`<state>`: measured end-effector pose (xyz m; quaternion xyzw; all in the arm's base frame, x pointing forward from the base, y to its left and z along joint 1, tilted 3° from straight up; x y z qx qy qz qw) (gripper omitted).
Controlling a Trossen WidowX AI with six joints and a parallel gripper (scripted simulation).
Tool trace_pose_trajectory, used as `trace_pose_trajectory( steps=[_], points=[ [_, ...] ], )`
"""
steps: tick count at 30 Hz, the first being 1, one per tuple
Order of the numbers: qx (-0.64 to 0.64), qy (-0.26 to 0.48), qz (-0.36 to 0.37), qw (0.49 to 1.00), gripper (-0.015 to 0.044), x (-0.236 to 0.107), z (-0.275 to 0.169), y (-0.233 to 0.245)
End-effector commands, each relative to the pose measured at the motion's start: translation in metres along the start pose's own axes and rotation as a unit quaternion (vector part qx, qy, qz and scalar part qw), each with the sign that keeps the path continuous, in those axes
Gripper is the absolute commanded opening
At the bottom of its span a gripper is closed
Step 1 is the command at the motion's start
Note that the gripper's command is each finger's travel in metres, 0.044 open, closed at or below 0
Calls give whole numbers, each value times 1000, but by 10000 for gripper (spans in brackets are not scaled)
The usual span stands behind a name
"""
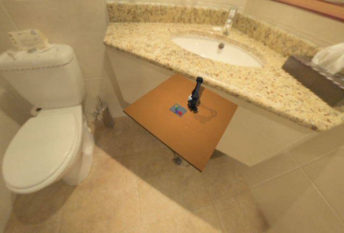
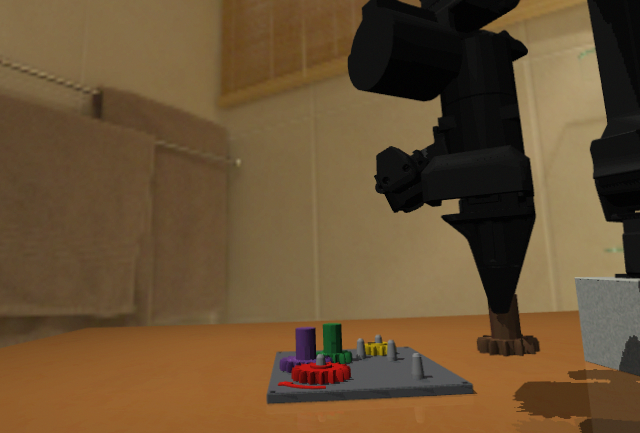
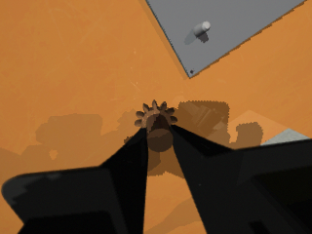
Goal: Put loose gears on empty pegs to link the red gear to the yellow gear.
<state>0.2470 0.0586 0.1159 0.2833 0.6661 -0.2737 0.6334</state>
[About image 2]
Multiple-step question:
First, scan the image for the green gear with tall cylindrical handle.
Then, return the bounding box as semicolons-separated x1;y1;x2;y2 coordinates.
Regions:
316;323;352;364

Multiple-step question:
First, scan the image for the red gear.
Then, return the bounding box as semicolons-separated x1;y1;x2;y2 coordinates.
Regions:
291;362;351;385

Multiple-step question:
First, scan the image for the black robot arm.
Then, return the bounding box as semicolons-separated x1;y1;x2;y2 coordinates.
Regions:
348;0;640;279

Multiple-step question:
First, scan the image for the purple gear with tall hub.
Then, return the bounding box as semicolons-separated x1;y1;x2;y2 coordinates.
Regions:
279;327;317;373

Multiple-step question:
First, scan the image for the dark brown gear with tall hub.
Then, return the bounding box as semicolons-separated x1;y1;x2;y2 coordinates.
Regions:
477;294;540;356

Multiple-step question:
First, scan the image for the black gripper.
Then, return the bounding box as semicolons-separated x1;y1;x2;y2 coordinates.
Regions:
421;94;536;313

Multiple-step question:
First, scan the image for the yellow gear with black stripe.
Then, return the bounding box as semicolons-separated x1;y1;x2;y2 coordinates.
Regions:
365;341;388;356

